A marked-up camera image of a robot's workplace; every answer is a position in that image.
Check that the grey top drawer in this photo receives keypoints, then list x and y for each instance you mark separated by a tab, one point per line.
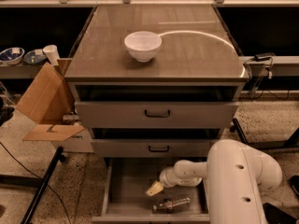
156	107

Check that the grey bottom drawer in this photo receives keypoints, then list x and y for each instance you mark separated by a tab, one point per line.
126	202

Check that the white paper cup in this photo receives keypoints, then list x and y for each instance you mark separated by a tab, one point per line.
52	53

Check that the black stand leg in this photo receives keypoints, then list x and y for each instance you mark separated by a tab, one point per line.
236	127
44	181

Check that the blue patterned bowl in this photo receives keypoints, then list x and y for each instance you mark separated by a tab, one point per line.
11	56

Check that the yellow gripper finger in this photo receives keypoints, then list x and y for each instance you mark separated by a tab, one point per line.
155	188

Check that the blue patterned plate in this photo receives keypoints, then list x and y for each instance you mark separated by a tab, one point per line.
35	57

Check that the brown cardboard box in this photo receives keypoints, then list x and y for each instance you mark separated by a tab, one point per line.
45	102

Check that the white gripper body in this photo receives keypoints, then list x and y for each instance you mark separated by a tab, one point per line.
167	178

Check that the grey middle drawer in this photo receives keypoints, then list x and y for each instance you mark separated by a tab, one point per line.
152	143

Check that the grey drawer cabinet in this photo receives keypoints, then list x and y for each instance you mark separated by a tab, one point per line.
195	50

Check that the black power adapter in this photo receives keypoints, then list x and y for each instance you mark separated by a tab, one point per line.
264	56

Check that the white box under cardboard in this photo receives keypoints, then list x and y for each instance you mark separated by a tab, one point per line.
77	143

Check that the black right stand leg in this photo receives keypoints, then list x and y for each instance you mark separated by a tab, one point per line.
236	127

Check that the white ceramic bowl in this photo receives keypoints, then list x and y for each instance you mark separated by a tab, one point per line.
143	45

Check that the black left stand leg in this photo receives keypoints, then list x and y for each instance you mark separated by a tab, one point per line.
44	181

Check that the grey drawer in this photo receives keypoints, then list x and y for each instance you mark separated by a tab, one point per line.
126	202
156	107
152	143

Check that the clear plastic water bottle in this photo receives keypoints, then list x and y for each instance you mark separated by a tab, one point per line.
172	205

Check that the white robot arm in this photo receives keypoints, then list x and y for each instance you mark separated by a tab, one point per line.
236	174

